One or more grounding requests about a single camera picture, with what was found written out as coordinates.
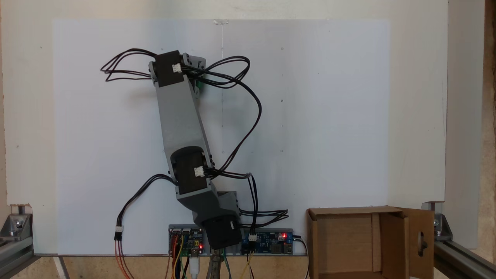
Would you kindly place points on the aluminium frame rail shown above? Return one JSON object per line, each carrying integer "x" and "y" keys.
{"x": 461, "y": 259}
{"x": 15, "y": 255}

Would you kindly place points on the green dice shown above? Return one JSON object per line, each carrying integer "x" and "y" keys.
{"x": 198, "y": 88}

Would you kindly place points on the brown cardboard box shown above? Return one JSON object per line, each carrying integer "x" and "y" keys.
{"x": 348, "y": 248}

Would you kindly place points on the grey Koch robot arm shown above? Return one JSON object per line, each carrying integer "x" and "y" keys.
{"x": 182, "y": 116}

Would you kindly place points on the metal corner bracket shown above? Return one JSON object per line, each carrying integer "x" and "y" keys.
{"x": 442, "y": 226}
{"x": 15, "y": 226}

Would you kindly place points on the blue power circuit board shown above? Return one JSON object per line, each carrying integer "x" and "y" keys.
{"x": 271, "y": 242}

